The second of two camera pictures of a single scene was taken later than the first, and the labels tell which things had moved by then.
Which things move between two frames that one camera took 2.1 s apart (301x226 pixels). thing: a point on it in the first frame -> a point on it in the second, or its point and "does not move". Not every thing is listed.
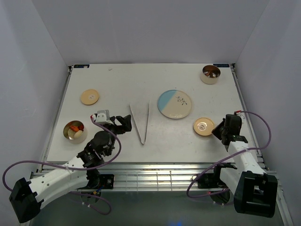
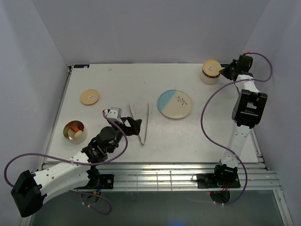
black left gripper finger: [126, 121] -> [135, 125]
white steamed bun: [78, 133] does not move
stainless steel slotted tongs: [146, 122] does not move
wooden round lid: [203, 126] -> [211, 68]
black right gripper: [216, 131] -> [225, 71]
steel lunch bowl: [75, 131] does not move
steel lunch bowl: [210, 74] does not move
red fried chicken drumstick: [81, 127] does not move
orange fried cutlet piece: [75, 128] does not move
